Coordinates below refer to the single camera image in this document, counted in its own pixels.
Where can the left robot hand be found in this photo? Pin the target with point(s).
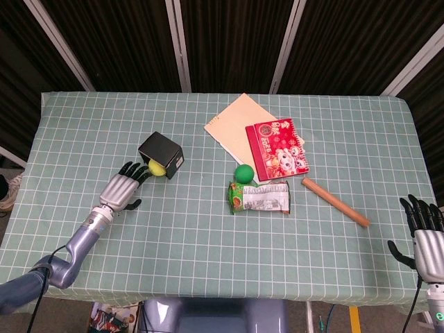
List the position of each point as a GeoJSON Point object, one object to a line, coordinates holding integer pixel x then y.
{"type": "Point", "coordinates": [121, 189]}

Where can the white sneaker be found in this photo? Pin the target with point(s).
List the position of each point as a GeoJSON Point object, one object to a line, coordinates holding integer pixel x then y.
{"type": "Point", "coordinates": [8, 194]}

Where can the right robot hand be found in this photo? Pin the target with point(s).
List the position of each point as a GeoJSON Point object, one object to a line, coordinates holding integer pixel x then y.
{"type": "Point", "coordinates": [428, 253]}

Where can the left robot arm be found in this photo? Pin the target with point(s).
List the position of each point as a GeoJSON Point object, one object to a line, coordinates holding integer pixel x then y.
{"type": "Point", "coordinates": [52, 260]}

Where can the green checkered tablecloth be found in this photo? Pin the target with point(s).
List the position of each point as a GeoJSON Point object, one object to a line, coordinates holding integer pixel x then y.
{"type": "Point", "coordinates": [222, 243]}

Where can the green ball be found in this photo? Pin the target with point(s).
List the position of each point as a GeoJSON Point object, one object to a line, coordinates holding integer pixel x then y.
{"type": "Point", "coordinates": [244, 173]}

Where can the wooden stick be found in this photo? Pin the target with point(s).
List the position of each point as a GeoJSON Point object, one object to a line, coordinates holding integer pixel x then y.
{"type": "Point", "coordinates": [334, 207]}

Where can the yellow ball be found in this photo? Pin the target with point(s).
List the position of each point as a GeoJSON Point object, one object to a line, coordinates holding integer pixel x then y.
{"type": "Point", "coordinates": [157, 169]}

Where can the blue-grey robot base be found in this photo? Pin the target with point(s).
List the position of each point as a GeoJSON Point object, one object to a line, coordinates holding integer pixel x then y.
{"type": "Point", "coordinates": [215, 315]}

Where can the beige paper notebook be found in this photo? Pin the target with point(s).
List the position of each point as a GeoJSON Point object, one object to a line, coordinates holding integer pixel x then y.
{"type": "Point", "coordinates": [236, 128]}

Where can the black cardboard box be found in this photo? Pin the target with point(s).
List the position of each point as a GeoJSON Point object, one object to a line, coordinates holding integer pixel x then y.
{"type": "Point", "coordinates": [162, 154]}

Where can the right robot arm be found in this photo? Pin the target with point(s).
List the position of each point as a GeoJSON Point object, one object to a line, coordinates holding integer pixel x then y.
{"type": "Point", "coordinates": [436, 308]}

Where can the green snack packet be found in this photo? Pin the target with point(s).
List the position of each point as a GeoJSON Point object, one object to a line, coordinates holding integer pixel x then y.
{"type": "Point", "coordinates": [258, 197]}

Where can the red spiral calendar notebook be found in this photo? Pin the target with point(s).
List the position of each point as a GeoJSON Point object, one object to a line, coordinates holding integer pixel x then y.
{"type": "Point", "coordinates": [277, 149]}

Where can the white partition frame post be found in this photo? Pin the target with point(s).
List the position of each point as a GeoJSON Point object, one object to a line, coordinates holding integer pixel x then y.
{"type": "Point", "coordinates": [178, 45]}
{"type": "Point", "coordinates": [286, 45]}
{"type": "Point", "coordinates": [414, 66]}
{"type": "Point", "coordinates": [59, 43]}

